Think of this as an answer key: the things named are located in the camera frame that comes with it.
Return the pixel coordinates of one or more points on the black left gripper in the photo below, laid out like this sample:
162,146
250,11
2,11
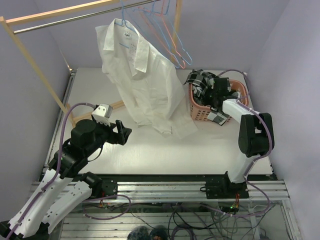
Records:
114,137

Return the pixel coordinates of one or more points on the black white plaid shirt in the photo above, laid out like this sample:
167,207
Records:
200,82

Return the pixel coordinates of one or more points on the blue wire hanger white shirt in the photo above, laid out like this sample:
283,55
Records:
127,30

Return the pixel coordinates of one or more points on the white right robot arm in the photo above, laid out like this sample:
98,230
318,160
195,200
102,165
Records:
255,137

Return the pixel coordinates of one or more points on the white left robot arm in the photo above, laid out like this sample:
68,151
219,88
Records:
44,210

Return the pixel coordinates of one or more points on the white shirt paper tag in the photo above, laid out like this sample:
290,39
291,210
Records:
131,55

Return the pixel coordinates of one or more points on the pink laundry basket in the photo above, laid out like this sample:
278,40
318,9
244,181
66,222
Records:
200,112

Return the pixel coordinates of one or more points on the wooden clothes rack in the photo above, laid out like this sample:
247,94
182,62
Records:
7,23

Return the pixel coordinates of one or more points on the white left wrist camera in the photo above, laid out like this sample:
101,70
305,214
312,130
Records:
102,114

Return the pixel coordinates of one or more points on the aluminium rail base frame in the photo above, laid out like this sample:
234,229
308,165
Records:
159,179

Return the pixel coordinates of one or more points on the blue empty wire hanger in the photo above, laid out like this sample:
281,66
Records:
170,33

